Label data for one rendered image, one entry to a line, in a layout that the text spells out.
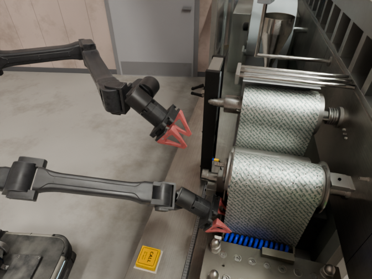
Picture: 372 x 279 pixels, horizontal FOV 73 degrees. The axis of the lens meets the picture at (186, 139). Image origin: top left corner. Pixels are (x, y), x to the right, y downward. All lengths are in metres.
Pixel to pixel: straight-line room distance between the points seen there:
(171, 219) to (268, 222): 0.42
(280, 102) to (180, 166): 0.63
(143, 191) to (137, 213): 1.48
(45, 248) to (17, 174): 1.25
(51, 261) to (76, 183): 1.21
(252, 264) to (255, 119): 0.45
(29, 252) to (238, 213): 1.50
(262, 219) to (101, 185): 0.48
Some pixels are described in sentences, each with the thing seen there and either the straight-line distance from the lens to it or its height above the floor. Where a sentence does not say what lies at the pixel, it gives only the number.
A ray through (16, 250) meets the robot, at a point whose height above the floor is 0.24.
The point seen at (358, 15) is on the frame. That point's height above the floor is 1.60.
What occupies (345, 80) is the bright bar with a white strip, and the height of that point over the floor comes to 1.45.
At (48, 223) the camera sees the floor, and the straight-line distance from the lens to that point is 2.41.
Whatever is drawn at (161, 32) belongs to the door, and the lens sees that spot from 4.07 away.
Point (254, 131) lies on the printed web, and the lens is 0.89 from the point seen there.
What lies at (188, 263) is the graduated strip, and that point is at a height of 0.90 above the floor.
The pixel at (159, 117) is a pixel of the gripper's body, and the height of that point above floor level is 1.43.
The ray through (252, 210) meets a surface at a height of 1.17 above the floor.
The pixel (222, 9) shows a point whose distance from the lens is 1.56.
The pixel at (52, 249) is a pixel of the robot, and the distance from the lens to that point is 1.96.
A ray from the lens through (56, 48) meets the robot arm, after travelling 1.13.
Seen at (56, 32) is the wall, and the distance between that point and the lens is 4.66.
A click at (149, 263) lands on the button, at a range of 0.98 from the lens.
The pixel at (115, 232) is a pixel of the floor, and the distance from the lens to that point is 2.17.
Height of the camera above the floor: 1.80
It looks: 39 degrees down
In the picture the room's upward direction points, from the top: straight up
